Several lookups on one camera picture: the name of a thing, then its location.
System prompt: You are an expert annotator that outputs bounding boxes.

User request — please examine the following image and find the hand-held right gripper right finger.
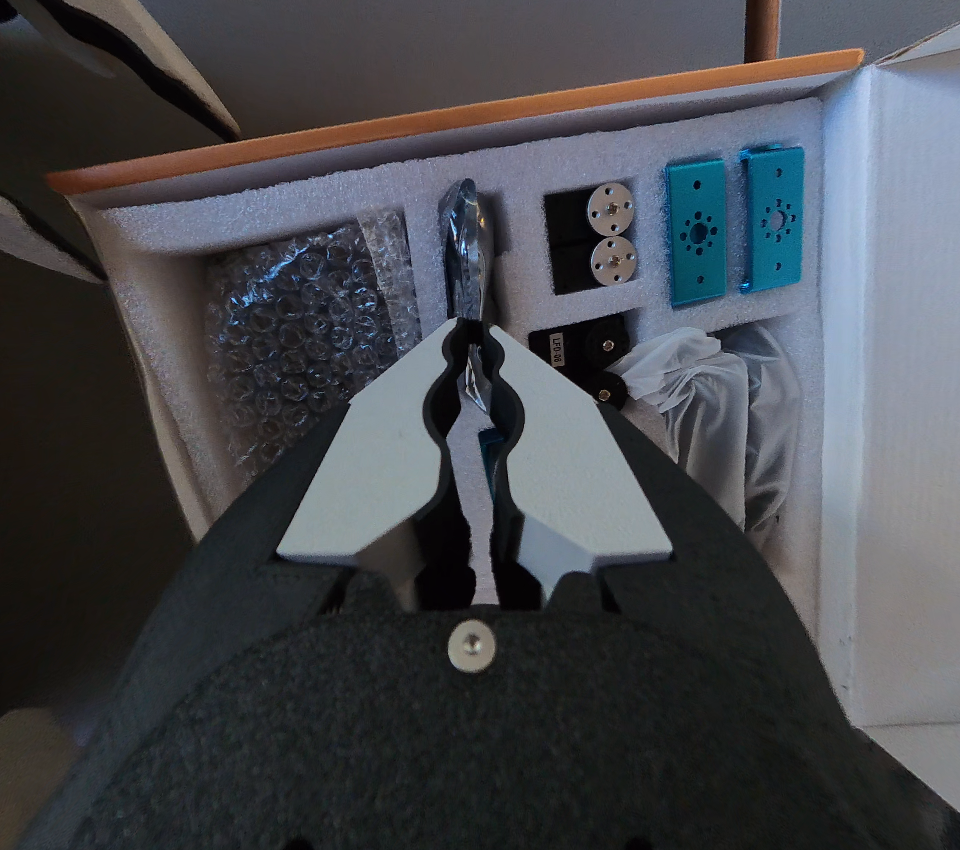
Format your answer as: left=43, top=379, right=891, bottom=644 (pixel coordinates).
left=486, top=323, right=675, bottom=614

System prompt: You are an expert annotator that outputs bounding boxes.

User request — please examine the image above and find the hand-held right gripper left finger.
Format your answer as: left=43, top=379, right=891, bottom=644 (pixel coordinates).
left=274, top=319, right=477, bottom=614

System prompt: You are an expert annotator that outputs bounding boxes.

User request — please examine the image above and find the silver foil bag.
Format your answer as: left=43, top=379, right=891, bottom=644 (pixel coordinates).
left=438, top=178, right=501, bottom=416

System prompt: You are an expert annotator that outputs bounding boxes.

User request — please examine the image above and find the white and orange cardboard box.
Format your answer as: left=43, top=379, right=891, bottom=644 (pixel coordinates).
left=43, top=28, right=960, bottom=734

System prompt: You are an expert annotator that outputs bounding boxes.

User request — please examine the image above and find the small metal part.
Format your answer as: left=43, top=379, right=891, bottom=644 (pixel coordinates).
left=478, top=428, right=502, bottom=500

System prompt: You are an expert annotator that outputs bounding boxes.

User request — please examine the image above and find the white plastic bag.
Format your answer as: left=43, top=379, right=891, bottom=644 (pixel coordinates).
left=606, top=323, right=798, bottom=532

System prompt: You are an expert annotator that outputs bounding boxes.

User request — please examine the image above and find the bubble wrap package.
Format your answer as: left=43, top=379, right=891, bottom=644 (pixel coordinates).
left=202, top=208, right=423, bottom=483

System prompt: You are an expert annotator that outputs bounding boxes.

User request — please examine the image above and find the blue metal bracket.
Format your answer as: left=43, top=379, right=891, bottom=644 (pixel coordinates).
left=738, top=146, right=807, bottom=294
left=663, top=160, right=729, bottom=307

